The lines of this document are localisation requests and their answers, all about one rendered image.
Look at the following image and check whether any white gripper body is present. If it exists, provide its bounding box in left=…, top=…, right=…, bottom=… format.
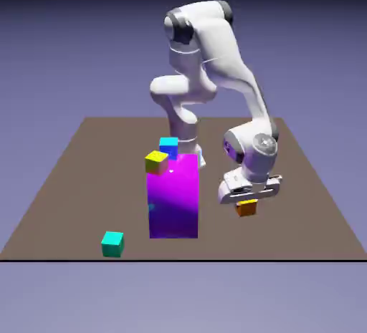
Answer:
left=216, top=165, right=283, bottom=206

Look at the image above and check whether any small orange cube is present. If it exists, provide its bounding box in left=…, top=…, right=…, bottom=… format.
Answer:
left=235, top=198, right=258, bottom=218

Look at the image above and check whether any small blue cube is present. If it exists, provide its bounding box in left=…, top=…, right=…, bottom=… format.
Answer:
left=158, top=137, right=179, bottom=161

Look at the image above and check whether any small yellow cube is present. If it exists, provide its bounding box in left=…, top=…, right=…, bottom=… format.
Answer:
left=144, top=150, right=169, bottom=175

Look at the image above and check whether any small teal cube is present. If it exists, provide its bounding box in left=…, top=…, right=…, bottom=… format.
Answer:
left=100, top=231, right=125, bottom=259

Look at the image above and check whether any large magenta box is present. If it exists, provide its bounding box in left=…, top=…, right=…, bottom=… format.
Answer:
left=146, top=153, right=199, bottom=240

